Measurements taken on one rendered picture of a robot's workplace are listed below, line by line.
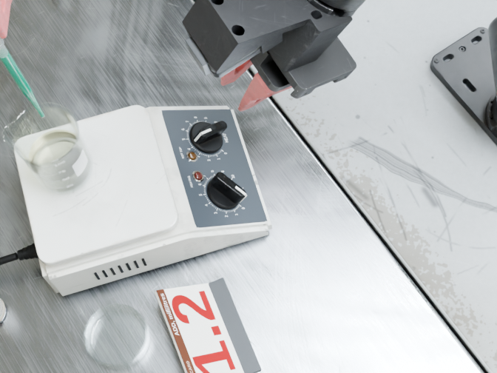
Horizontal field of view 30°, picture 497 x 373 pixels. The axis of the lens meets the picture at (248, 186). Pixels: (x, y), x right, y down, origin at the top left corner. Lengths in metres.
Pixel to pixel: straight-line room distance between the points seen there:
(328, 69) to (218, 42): 0.12
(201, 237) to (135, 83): 0.20
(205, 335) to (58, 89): 0.29
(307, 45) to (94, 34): 0.36
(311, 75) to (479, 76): 0.28
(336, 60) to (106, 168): 0.22
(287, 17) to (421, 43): 0.33
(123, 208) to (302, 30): 0.23
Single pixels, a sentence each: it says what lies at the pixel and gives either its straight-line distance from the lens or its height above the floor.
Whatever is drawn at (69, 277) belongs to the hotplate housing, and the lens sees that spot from 0.80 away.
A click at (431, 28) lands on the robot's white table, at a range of 0.96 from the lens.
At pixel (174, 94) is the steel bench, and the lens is 0.91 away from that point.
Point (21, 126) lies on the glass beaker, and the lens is 0.76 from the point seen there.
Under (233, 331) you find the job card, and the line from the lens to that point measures 0.82.
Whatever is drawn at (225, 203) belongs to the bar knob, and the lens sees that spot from 0.81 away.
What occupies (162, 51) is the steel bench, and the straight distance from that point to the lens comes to 0.94.
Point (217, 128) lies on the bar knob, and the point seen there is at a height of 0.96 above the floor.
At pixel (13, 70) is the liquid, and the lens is 0.65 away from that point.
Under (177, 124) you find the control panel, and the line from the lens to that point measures 0.83.
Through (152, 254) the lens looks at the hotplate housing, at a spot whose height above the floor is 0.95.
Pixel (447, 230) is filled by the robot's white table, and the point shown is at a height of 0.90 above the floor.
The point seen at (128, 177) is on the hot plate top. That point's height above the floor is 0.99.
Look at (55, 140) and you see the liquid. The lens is 0.78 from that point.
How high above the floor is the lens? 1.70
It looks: 68 degrees down
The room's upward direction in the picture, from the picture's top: 5 degrees counter-clockwise
